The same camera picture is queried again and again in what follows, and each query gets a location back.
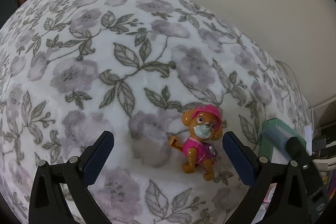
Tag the brown pink puppy figure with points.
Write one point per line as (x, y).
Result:
(204, 123)

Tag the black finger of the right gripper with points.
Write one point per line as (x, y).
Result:
(298, 153)

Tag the floral plush blanket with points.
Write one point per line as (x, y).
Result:
(71, 69)

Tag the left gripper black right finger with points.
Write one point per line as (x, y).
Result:
(243, 159)

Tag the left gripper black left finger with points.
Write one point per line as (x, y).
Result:
(95, 156)

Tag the teal rimmed white tray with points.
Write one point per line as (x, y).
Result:
(274, 135)

